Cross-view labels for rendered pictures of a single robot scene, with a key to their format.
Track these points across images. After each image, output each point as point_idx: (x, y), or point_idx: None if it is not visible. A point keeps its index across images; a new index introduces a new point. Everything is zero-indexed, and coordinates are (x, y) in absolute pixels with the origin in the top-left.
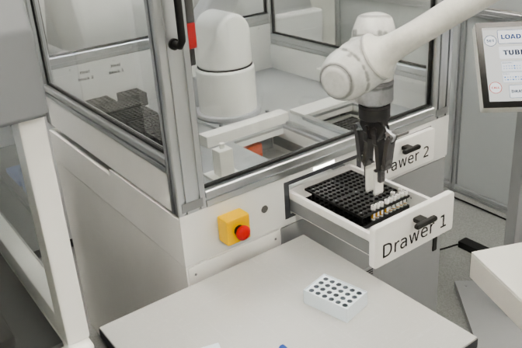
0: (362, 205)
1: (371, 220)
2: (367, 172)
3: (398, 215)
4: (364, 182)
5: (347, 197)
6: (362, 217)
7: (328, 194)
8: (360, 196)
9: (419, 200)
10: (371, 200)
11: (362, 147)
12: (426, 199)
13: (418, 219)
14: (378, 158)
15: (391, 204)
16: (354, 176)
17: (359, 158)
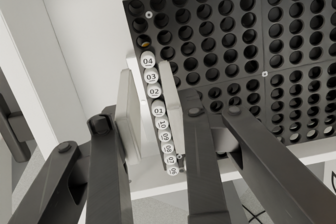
0: (193, 48)
1: (141, 39)
2: (165, 100)
3: (18, 75)
4: (288, 119)
5: (255, 35)
6: (122, 2)
7: None
8: (237, 72)
9: (158, 176)
10: (197, 83)
11: (255, 173)
12: (137, 190)
13: (18, 119)
14: (88, 173)
15: (150, 112)
16: (335, 116)
17: (235, 116)
